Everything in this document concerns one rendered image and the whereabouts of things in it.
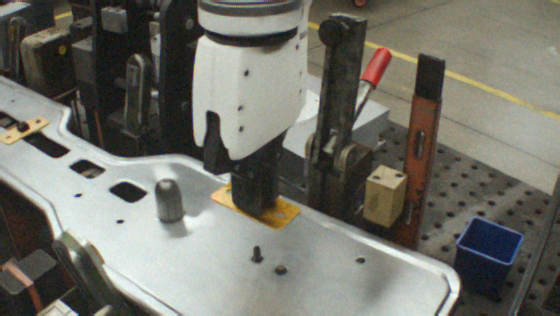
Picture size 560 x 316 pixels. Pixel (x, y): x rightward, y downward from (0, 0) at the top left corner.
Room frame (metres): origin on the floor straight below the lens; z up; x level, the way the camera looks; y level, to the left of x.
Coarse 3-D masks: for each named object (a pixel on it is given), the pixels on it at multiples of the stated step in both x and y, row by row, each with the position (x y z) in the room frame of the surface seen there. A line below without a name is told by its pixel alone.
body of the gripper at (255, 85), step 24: (216, 48) 0.39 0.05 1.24; (240, 48) 0.39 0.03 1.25; (264, 48) 0.40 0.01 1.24; (288, 48) 0.43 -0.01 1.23; (216, 72) 0.39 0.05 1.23; (240, 72) 0.38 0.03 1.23; (264, 72) 0.40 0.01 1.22; (288, 72) 0.43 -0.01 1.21; (216, 96) 0.39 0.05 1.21; (240, 96) 0.38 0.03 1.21; (264, 96) 0.40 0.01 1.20; (288, 96) 0.43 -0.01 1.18; (240, 120) 0.38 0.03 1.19; (264, 120) 0.40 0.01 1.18; (288, 120) 0.43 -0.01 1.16; (240, 144) 0.38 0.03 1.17; (264, 144) 0.41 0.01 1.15
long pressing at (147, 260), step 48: (0, 96) 0.83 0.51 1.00; (0, 144) 0.66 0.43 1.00; (48, 192) 0.54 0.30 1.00; (96, 192) 0.54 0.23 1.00; (192, 192) 0.55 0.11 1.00; (96, 240) 0.45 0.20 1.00; (144, 240) 0.46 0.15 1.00; (192, 240) 0.46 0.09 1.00; (240, 240) 0.46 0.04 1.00; (288, 240) 0.46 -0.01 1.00; (336, 240) 0.46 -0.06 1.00; (384, 240) 0.45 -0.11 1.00; (144, 288) 0.38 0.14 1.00; (192, 288) 0.38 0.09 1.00; (240, 288) 0.39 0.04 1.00; (288, 288) 0.39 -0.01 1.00; (336, 288) 0.39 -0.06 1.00; (384, 288) 0.38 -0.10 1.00; (432, 288) 0.38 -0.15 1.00
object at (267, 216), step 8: (216, 192) 0.45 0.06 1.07; (224, 192) 0.45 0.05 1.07; (216, 200) 0.43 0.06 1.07; (224, 200) 0.43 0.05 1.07; (264, 200) 0.43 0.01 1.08; (272, 200) 0.43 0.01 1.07; (280, 200) 0.43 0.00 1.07; (232, 208) 0.42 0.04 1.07; (240, 208) 0.42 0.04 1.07; (264, 208) 0.42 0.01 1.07; (272, 208) 0.42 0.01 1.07; (280, 208) 0.42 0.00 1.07; (288, 208) 0.42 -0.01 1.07; (296, 208) 0.42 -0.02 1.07; (248, 216) 0.41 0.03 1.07; (256, 216) 0.41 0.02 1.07; (264, 216) 0.41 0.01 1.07; (272, 216) 0.41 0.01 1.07; (288, 216) 0.41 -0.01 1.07; (296, 216) 0.41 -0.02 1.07; (264, 224) 0.40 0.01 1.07; (272, 224) 0.40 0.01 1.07; (280, 224) 0.40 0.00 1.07
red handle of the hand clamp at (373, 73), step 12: (384, 48) 0.64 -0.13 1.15; (372, 60) 0.63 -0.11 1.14; (384, 60) 0.62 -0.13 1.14; (372, 72) 0.61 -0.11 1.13; (360, 84) 0.60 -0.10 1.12; (372, 84) 0.60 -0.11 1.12; (360, 96) 0.59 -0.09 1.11; (360, 108) 0.58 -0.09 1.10; (336, 132) 0.55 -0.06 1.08; (324, 144) 0.55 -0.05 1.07; (336, 144) 0.54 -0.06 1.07
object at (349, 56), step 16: (336, 16) 0.56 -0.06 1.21; (352, 16) 0.56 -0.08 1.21; (320, 32) 0.54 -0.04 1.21; (336, 32) 0.53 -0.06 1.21; (352, 32) 0.55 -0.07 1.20; (336, 48) 0.56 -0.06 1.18; (352, 48) 0.54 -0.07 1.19; (336, 64) 0.56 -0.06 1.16; (352, 64) 0.54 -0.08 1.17; (336, 80) 0.56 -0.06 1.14; (352, 80) 0.54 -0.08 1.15; (320, 96) 0.55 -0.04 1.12; (336, 96) 0.55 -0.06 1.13; (352, 96) 0.54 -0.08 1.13; (320, 112) 0.55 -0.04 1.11; (336, 112) 0.55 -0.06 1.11; (352, 112) 0.54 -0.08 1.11; (320, 128) 0.54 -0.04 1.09; (336, 128) 0.54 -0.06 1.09; (352, 128) 0.54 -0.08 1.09; (320, 144) 0.54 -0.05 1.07; (320, 160) 0.54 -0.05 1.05; (336, 160) 0.53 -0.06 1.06
